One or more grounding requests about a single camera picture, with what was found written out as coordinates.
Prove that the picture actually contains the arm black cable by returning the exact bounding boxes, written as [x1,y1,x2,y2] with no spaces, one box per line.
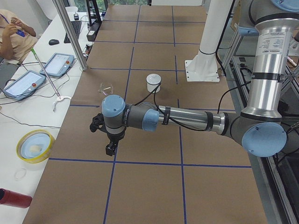
[135,82,255,131]

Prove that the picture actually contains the near teach pendant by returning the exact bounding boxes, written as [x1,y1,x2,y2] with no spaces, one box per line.
[3,70,46,101]

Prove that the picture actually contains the white cup lid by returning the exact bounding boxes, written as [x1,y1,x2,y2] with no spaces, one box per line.
[146,73,161,85]

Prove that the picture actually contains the black computer mouse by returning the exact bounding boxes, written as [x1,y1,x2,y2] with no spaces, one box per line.
[48,39,60,46]

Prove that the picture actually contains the white enamel cup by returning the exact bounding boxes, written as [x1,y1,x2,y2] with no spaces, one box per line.
[147,79,162,92]

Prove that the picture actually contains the seated person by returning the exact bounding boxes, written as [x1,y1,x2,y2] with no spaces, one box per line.
[0,9,38,64]

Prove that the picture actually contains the far teach pendant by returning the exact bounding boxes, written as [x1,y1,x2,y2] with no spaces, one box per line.
[44,53,75,77]

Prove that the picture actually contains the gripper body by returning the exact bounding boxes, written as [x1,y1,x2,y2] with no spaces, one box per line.
[107,132,125,147]

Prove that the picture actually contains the black keyboard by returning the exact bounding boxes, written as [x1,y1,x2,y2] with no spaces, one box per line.
[64,20,83,44]

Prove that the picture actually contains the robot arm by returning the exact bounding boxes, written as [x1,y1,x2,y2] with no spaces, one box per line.
[93,0,299,157]

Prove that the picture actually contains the teach pendant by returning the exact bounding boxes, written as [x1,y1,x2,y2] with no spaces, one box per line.
[44,53,75,77]
[3,70,46,101]

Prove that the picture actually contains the metal rod green tip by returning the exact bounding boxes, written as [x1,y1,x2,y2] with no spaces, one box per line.
[30,48,61,100]

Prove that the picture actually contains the red bottle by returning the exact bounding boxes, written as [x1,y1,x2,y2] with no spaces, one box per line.
[0,189,32,208]

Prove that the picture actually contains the yellow tape roll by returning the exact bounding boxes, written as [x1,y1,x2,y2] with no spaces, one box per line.
[16,129,56,164]

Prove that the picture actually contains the aluminium frame post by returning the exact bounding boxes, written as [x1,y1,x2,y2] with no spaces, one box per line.
[53,0,87,71]

